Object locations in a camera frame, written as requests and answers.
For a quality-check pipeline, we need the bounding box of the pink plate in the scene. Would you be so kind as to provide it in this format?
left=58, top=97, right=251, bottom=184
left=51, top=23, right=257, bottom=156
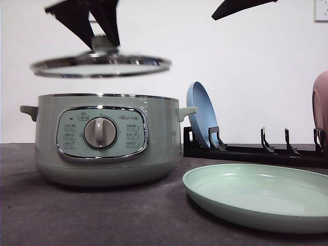
left=312, top=70, right=328, bottom=151

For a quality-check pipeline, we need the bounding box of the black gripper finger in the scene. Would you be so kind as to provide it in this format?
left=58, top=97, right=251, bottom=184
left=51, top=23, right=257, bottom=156
left=45, top=0, right=95, bottom=50
left=211, top=0, right=278, bottom=20
left=88, top=0, right=120, bottom=47

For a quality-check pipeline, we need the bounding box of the green electric steamer pot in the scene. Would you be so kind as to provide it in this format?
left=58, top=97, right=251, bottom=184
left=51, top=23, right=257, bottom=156
left=20, top=93, right=197, bottom=187

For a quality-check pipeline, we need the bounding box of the green plate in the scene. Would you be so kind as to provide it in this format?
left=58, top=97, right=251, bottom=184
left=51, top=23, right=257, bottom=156
left=182, top=163, right=328, bottom=234

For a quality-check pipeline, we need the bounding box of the blue plate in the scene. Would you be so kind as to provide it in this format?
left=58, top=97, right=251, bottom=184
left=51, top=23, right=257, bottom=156
left=187, top=81, right=220, bottom=148

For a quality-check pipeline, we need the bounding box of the white wall socket right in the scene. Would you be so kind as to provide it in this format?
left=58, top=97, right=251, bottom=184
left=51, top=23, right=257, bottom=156
left=315, top=0, right=328, bottom=24

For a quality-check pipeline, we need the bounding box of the glass pot lid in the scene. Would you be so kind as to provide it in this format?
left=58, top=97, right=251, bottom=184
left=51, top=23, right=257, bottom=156
left=30, top=36, right=171, bottom=78

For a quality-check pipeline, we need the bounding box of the black dish rack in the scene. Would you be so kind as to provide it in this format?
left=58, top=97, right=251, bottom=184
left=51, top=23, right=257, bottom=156
left=183, top=127, right=328, bottom=169

